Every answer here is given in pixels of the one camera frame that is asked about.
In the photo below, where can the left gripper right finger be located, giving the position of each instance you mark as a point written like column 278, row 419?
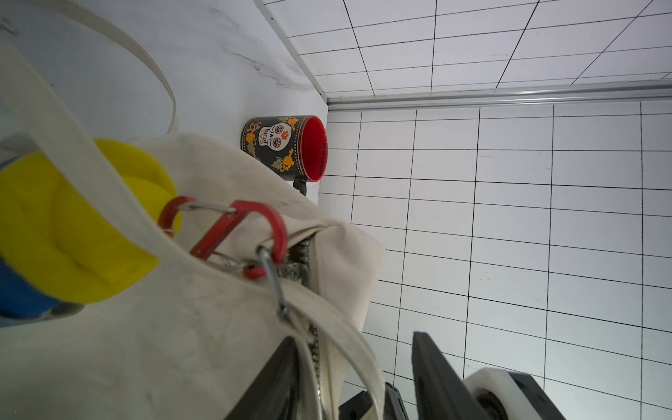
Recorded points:
column 440, row 394

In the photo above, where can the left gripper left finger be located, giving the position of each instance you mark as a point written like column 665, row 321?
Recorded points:
column 274, row 394

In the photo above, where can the cream canvas shoulder bag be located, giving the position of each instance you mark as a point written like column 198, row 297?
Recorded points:
column 187, row 340

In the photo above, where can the red carabiner clip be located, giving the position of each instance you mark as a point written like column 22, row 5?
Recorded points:
column 231, row 218

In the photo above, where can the yellow blue plush keychain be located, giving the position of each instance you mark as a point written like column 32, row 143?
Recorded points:
column 58, row 254

